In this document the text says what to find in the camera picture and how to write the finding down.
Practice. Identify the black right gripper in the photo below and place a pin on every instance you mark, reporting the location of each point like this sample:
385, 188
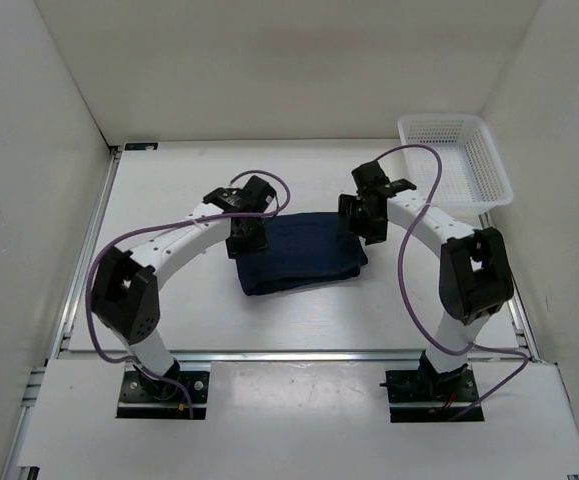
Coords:
347, 205

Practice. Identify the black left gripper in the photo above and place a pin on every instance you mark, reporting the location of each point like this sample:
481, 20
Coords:
259, 242

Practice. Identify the dark blue denim trousers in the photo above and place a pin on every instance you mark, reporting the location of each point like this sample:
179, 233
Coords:
302, 249

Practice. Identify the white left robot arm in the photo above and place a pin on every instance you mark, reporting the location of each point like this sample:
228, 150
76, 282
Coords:
125, 279

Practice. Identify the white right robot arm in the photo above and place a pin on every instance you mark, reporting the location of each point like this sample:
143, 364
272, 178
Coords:
475, 278

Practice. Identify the white perforated plastic basket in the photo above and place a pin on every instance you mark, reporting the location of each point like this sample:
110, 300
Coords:
473, 180

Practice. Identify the dark label sticker on table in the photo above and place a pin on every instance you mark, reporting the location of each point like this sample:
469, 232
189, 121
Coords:
141, 146

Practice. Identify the aluminium left side rail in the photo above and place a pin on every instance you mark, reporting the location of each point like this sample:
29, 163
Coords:
76, 286

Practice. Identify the aluminium rail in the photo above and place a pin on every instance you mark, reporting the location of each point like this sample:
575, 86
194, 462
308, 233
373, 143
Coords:
295, 356
510, 328
76, 286

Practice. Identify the aluminium right side rail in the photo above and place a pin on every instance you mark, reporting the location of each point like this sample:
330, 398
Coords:
510, 328

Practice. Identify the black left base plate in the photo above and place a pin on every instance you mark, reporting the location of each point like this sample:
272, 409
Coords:
143, 398

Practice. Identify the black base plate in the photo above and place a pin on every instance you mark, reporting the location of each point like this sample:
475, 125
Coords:
415, 398
143, 398

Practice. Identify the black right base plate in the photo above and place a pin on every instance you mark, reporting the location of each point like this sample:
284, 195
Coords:
415, 398

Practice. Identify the aluminium front rail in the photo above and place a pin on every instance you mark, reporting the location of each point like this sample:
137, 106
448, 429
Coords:
295, 356

